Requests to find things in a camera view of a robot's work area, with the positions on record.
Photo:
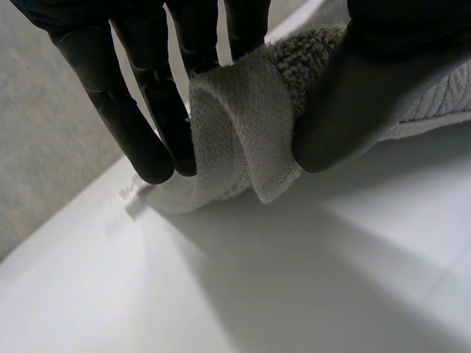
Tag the grey towel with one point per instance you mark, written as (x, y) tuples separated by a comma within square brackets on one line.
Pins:
[(243, 139)]

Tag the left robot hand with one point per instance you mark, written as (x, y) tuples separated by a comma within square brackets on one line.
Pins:
[(353, 110)]

